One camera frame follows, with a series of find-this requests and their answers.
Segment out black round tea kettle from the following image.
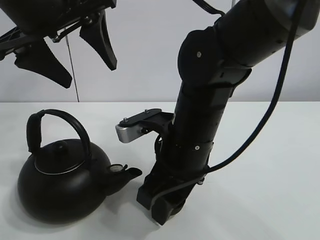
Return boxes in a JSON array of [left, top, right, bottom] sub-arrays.
[[17, 109, 142, 224]]

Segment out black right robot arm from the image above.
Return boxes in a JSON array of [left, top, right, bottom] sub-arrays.
[[137, 0, 320, 224]]

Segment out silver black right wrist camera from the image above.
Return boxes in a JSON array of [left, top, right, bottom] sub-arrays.
[[115, 108, 174, 144]]

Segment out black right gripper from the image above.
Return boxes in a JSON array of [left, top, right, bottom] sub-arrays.
[[136, 140, 213, 218]]

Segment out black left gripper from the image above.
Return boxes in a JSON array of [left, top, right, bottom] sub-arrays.
[[0, 0, 118, 89]]

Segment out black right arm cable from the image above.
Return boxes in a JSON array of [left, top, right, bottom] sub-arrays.
[[152, 0, 305, 208]]

